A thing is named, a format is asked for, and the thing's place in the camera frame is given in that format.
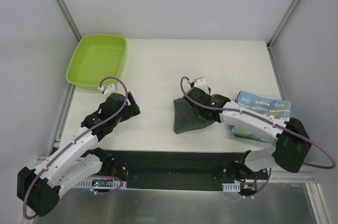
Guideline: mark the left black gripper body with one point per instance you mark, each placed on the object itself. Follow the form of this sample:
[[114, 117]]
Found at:
[[131, 105]]

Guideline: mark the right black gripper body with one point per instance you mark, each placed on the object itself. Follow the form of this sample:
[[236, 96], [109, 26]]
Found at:
[[195, 97]]

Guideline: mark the dark grey t shirt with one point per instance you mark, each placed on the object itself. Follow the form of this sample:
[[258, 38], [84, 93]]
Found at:
[[189, 116]]

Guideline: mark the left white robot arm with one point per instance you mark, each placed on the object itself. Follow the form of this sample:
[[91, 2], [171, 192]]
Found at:
[[41, 187]]

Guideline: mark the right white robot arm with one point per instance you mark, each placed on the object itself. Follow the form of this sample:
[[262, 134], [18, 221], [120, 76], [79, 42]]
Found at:
[[287, 148]]

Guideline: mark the folded green t shirt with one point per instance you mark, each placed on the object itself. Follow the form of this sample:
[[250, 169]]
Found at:
[[245, 137]]

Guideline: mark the lime green plastic bin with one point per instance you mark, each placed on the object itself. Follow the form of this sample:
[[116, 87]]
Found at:
[[96, 57]]

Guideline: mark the folded blue printed t shirt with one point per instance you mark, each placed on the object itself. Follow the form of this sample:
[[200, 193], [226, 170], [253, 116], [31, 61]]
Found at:
[[278, 109]]

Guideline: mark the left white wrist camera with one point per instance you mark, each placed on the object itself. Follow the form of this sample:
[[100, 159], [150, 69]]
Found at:
[[107, 90]]

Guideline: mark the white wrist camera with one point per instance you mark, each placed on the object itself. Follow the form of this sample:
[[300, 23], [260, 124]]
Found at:
[[198, 83], [107, 90]]

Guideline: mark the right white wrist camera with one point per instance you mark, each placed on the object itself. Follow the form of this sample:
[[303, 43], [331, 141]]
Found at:
[[198, 83]]

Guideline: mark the right white cable duct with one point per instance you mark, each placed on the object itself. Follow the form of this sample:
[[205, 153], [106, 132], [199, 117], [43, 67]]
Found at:
[[231, 187]]

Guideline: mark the white cable duct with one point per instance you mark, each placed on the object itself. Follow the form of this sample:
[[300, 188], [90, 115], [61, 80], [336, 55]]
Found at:
[[99, 183], [231, 187]]

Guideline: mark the left white cable duct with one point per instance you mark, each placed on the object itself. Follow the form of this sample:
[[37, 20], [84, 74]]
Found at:
[[99, 183]]

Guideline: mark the left aluminium frame post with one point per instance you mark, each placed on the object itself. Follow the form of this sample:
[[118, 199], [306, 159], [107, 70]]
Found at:
[[69, 19]]

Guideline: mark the aluminium frame post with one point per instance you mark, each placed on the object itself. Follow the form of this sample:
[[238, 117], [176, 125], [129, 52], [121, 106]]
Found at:
[[292, 7], [69, 19]]

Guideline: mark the right aluminium frame post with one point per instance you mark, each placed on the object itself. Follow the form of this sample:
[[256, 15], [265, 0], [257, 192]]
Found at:
[[292, 7]]

